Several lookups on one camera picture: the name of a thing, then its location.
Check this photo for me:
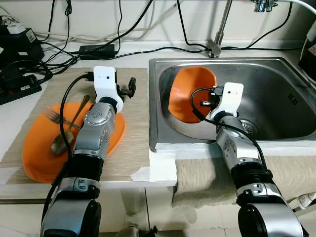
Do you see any black wall cable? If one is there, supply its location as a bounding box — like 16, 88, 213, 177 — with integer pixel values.
101, 0, 155, 47
117, 0, 124, 47
222, 0, 294, 51
176, 0, 212, 51

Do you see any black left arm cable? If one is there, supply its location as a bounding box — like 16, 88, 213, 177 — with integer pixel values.
43, 72, 97, 218

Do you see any silver fork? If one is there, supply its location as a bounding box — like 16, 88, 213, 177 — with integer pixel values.
42, 106, 82, 131

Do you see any golden spoon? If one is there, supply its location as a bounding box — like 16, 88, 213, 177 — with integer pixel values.
51, 95, 92, 155

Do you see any beige woven mat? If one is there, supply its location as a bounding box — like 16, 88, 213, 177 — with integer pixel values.
0, 67, 150, 184

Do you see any chrome water valve fitting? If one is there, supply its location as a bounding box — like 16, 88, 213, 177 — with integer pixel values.
253, 0, 277, 13

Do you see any dark cabinet handle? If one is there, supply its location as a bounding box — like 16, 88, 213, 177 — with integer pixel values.
0, 197, 50, 204

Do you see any beige cloth towel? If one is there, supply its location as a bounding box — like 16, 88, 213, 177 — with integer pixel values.
173, 157, 316, 208

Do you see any black adapter cord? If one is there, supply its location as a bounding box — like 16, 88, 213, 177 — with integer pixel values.
115, 46, 210, 56

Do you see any black battery charger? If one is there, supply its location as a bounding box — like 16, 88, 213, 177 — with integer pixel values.
0, 22, 45, 62

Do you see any stainless steel sink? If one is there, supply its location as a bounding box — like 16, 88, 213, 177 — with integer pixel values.
148, 57, 316, 151

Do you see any white water hose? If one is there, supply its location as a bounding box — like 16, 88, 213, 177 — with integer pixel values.
276, 0, 316, 15

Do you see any orange bowl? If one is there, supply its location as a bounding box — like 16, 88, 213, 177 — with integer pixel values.
169, 67, 218, 124

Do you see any black power adapter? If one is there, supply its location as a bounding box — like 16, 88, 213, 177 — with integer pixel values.
79, 44, 117, 56

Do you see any orange plate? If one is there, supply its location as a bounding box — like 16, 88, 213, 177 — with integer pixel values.
22, 101, 126, 183

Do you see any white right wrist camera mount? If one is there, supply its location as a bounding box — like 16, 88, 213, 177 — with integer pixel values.
210, 82, 244, 121

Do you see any white base cabinet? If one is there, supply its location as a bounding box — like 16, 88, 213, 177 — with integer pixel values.
0, 185, 316, 237

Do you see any black appliance with warning sticker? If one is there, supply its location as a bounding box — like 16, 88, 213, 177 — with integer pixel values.
299, 25, 316, 67

